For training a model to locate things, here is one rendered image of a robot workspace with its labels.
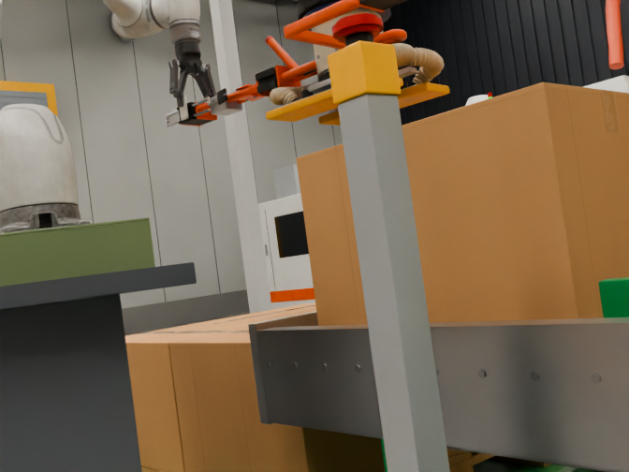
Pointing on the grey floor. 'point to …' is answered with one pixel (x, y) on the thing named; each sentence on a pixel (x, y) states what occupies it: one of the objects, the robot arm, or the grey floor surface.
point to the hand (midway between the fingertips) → (196, 110)
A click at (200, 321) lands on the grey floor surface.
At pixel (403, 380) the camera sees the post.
